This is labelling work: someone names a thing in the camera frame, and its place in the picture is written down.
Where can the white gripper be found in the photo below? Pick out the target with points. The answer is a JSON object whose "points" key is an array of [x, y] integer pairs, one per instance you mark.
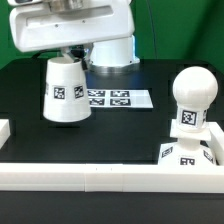
{"points": [[48, 24]]}

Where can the white lamp shade cone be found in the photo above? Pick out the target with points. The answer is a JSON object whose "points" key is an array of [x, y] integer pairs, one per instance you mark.
{"points": [[66, 97]]}

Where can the white lamp bulb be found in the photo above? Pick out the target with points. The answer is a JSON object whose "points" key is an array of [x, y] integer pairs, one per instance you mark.
{"points": [[194, 89]]}

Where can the white lamp base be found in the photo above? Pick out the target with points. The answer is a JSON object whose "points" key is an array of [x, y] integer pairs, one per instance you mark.
{"points": [[202, 148]]}

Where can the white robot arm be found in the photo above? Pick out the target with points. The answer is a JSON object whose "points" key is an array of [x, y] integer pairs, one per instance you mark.
{"points": [[114, 56]]}

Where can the white marker tag plate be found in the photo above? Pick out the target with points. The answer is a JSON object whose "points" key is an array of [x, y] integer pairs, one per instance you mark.
{"points": [[118, 98]]}

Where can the white left rail block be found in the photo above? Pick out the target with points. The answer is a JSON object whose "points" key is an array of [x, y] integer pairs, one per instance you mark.
{"points": [[4, 131]]}

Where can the white front rail fence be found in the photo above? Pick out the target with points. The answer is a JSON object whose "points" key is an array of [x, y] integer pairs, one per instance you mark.
{"points": [[110, 177]]}

